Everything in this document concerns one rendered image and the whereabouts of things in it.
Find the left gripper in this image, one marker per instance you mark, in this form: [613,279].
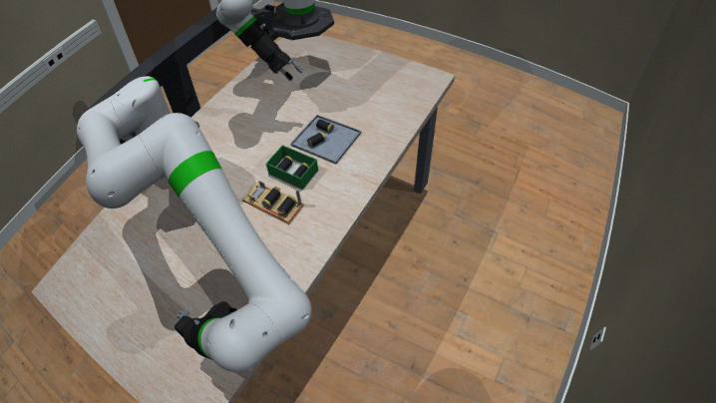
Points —
[267,49]

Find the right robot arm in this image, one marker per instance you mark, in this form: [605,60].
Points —
[173,146]

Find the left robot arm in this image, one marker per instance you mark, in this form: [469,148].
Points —
[298,14]

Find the black battery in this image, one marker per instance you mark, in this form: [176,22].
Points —
[272,196]
[285,164]
[301,170]
[287,204]
[316,139]
[323,125]

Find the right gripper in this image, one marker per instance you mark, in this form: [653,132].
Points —
[187,326]

